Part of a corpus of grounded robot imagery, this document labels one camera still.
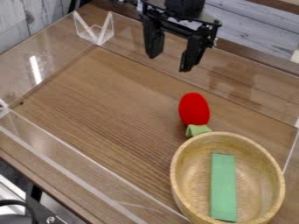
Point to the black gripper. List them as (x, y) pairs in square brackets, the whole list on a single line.
[(189, 14)]

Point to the green rectangular block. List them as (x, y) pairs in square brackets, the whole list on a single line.
[(224, 199)]

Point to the brown wooden bowl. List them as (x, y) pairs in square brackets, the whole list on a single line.
[(261, 184)]

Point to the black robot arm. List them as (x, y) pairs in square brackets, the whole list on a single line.
[(180, 30)]

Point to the red plush ball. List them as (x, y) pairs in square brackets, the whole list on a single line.
[(194, 109)]

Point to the clear acrylic corner bracket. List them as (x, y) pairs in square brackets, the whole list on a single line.
[(95, 34)]

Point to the clear acrylic enclosure wall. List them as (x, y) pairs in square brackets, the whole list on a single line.
[(90, 123)]

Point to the black table frame bracket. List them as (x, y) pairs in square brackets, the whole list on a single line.
[(45, 215)]

